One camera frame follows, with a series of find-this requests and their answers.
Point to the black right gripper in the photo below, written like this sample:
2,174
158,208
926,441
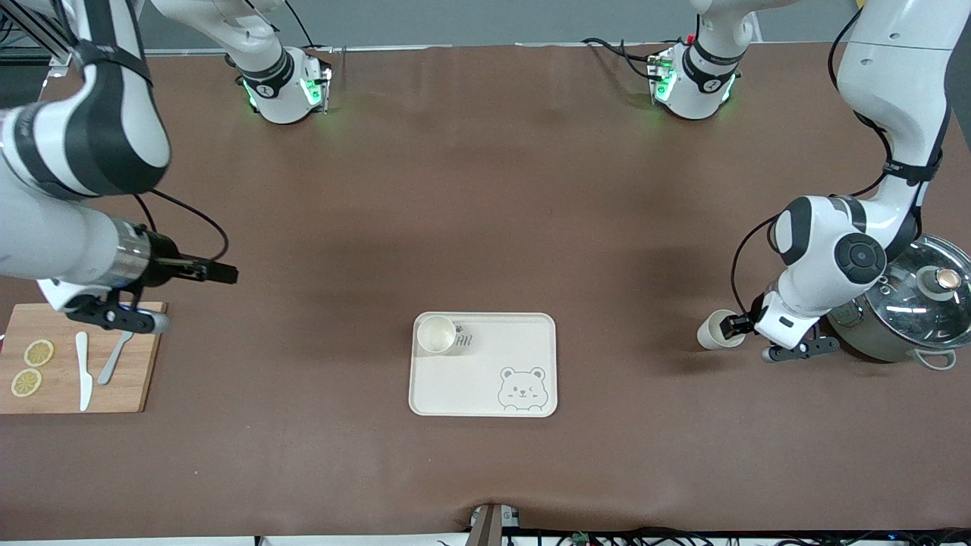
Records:
161,266

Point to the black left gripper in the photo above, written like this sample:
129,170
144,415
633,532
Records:
735,326

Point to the white IKEA cup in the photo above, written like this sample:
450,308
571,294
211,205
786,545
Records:
437,335
709,334

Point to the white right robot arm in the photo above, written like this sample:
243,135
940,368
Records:
45,243

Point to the grey plastic knife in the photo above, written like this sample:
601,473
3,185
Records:
112,364

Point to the grey-green cooking pot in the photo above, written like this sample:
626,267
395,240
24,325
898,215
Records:
872,345

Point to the white plastic knife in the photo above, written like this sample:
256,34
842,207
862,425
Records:
83,371

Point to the glass pot lid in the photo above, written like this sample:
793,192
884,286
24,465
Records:
925,303

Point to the yellow lemon slice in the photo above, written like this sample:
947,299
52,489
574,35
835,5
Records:
26,383
39,353

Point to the wooden cutting board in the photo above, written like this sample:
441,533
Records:
53,394

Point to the cream bear print tray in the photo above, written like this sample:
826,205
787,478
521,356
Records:
485,379

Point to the brown table cover mat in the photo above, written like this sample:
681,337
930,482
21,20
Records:
485,189

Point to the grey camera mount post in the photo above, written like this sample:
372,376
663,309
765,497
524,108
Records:
485,527

